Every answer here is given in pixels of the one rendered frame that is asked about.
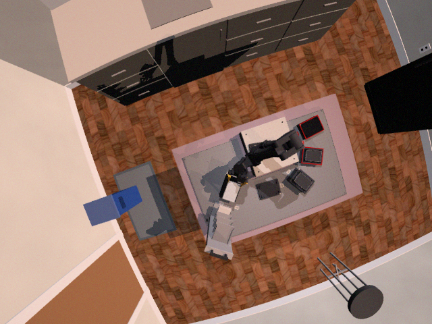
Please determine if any grey rack with shelves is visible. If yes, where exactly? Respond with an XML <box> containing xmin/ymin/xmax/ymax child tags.
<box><xmin>206</xmin><ymin>202</ymin><xmax>235</xmax><ymax>254</ymax></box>

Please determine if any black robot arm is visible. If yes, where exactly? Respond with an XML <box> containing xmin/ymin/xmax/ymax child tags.
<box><xmin>233</xmin><ymin>129</ymin><xmax>304</xmax><ymax>184</ymax></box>

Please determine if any white microplate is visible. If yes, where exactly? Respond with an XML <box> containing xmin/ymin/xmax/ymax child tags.
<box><xmin>222</xmin><ymin>181</ymin><xmax>241</xmax><ymax>202</ymax></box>

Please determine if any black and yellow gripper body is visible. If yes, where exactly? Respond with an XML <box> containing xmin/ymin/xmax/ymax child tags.
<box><xmin>228</xmin><ymin>168</ymin><xmax>248</xmax><ymax>183</ymax></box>

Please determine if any grey microplate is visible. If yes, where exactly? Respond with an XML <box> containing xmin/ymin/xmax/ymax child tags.
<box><xmin>292</xmin><ymin>171</ymin><xmax>312</xmax><ymax>191</ymax></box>
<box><xmin>304</xmin><ymin>149</ymin><xmax>322</xmax><ymax>163</ymax></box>

